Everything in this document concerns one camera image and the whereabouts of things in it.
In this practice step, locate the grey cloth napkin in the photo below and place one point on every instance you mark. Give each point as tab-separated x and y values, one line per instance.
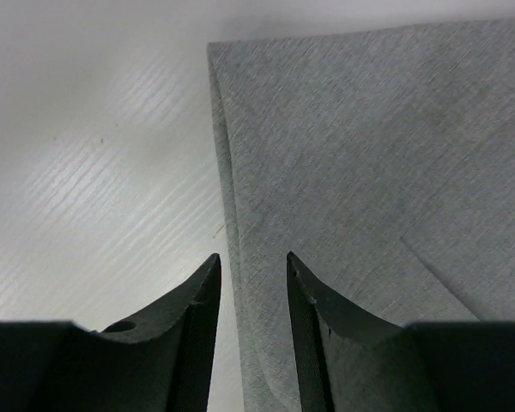
385	160

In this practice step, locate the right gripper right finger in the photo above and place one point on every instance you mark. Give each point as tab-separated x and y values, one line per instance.
348	359

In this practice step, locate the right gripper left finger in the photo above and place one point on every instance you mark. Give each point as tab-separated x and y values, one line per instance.
157	359

